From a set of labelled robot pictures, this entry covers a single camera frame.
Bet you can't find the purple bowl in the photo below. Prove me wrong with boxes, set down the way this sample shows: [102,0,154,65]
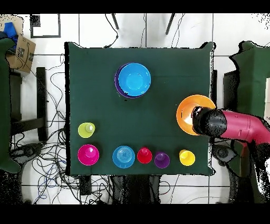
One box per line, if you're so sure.
[114,62,148,99]

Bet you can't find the large blue bowl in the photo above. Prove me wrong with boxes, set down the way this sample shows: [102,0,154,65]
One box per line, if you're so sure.
[117,62,152,97]

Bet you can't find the large orange bowl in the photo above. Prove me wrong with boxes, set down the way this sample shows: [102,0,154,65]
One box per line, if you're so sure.
[176,94,217,136]

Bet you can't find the dark green tablecloth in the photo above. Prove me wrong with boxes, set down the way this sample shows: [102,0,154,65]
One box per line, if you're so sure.
[64,41,216,176]

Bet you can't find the red cup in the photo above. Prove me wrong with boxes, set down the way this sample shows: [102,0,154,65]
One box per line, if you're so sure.
[137,146,153,165]

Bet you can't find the small blue bowl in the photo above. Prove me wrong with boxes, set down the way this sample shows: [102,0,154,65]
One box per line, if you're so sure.
[112,145,136,169]

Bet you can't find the pale yellow translucent cup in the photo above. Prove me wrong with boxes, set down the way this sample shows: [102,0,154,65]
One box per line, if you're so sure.
[78,122,96,139]

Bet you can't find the purple cup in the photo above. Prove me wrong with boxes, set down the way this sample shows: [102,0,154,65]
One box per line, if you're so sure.
[153,151,171,169]

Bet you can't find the small red bowl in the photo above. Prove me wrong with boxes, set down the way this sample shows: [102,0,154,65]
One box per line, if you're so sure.
[77,144,100,166]

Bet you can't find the orange yellow cup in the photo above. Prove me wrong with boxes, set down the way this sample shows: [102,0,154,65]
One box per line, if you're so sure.
[179,149,196,167]

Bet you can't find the black power strip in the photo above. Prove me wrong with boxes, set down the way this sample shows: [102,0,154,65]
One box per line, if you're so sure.
[79,175,92,196]

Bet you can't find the black tripod leg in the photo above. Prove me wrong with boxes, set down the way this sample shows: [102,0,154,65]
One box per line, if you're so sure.
[165,13,176,35]
[111,13,120,30]

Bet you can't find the black metal stand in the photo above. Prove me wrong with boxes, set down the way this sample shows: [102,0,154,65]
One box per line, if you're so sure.
[9,67,48,143]

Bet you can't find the dark grey floor device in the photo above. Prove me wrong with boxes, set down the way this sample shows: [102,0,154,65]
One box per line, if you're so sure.
[213,144,237,163]

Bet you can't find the black floor device with knob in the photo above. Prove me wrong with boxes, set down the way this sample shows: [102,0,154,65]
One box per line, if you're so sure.
[11,143,44,161]

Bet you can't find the green covered side table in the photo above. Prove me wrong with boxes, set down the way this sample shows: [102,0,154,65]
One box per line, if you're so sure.
[0,37,22,174]
[228,41,270,178]

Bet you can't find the cardboard box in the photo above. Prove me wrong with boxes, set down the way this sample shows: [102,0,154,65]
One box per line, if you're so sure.
[5,34,37,74]

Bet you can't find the white boxes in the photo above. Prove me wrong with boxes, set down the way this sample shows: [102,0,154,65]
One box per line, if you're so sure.
[262,77,270,156]

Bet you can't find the flat cardboard sheet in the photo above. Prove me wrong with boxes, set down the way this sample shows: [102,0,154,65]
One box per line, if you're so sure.
[0,14,24,35]

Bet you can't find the blue bag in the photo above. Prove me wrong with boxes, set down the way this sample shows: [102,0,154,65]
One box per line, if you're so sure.
[3,22,19,50]

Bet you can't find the tangle of floor cables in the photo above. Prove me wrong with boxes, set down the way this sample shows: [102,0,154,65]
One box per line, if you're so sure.
[9,53,114,205]

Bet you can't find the black cable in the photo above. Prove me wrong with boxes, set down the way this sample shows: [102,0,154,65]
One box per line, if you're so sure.
[104,13,119,49]

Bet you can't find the black square floor frame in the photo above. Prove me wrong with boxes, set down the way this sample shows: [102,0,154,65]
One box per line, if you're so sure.
[29,13,62,39]

